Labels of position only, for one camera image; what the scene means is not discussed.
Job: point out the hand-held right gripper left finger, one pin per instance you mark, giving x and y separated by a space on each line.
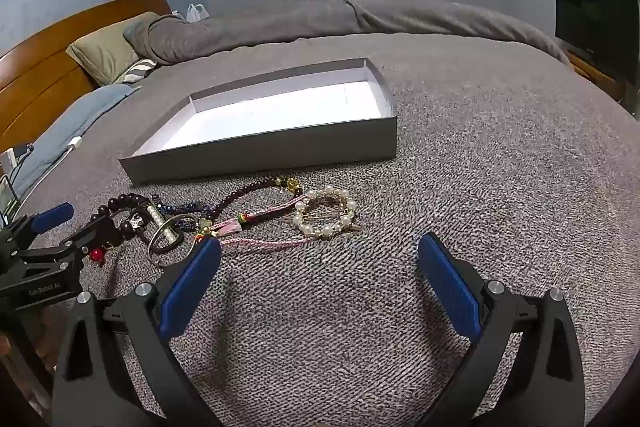
190 287

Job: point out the wooden television stand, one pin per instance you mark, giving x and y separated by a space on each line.
600 79

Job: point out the silver bangle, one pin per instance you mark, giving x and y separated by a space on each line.
159 253

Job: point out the white shallow tray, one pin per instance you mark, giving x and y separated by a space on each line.
260 152

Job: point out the striped pillow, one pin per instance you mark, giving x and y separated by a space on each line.
137 69

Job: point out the olive pillow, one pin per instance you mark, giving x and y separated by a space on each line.
105 47

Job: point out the gold ornament with red beads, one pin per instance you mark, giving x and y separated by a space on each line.
96 253

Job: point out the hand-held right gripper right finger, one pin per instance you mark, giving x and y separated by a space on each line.
450 292

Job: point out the blue blanket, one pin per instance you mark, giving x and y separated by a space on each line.
75 117

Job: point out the round pearl hair clip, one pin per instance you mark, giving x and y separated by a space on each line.
327 190

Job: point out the grey duvet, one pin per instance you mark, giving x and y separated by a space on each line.
300 22

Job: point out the grey knit bed blanket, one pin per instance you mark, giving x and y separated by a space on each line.
500 157

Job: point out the white plastic bag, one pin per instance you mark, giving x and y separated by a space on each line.
196 13

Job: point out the black television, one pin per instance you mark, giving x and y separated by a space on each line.
590 17

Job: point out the wooden headboard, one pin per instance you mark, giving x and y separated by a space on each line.
40 52

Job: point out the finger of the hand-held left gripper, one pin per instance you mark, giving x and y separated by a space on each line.
95 237
52 217

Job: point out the white pearl bar clip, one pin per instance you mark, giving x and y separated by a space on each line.
157 214

